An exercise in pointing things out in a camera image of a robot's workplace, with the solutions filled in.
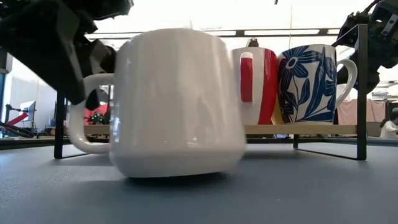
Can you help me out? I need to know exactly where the long ceiling light strip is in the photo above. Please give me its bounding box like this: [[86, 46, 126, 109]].
[[85, 27, 341, 40]]

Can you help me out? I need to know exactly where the beige chair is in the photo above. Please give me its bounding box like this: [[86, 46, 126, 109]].
[[367, 121, 383, 138]]

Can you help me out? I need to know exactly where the pink hanging cloth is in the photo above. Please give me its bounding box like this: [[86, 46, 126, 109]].
[[337, 98, 387, 126]]

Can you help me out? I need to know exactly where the white monitor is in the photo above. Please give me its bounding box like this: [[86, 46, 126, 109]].
[[19, 100, 37, 123]]

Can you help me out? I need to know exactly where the white mug green interior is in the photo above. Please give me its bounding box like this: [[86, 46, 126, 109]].
[[68, 27, 248, 179]]

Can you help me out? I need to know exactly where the white and red mug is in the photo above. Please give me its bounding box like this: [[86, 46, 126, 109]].
[[231, 46, 279, 126]]

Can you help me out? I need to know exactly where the wooden shelf rack black frame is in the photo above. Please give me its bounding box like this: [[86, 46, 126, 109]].
[[53, 24, 368, 161]]

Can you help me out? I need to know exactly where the red bar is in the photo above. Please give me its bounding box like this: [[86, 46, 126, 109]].
[[6, 112, 29, 126]]

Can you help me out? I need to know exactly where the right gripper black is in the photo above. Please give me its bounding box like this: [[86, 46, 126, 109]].
[[337, 0, 398, 95]]

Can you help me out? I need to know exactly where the orange mug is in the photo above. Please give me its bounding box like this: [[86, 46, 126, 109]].
[[269, 98, 284, 126]]

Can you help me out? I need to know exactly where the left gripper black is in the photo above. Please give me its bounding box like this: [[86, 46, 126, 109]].
[[0, 0, 134, 111]]

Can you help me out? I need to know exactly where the blue-grey table mat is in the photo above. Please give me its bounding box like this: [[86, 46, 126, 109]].
[[0, 141, 398, 224]]

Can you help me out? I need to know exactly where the person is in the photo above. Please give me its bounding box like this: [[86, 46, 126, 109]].
[[379, 107, 398, 140]]

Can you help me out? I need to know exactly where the white mug blue flower print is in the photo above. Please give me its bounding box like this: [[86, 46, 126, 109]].
[[275, 44, 358, 125]]

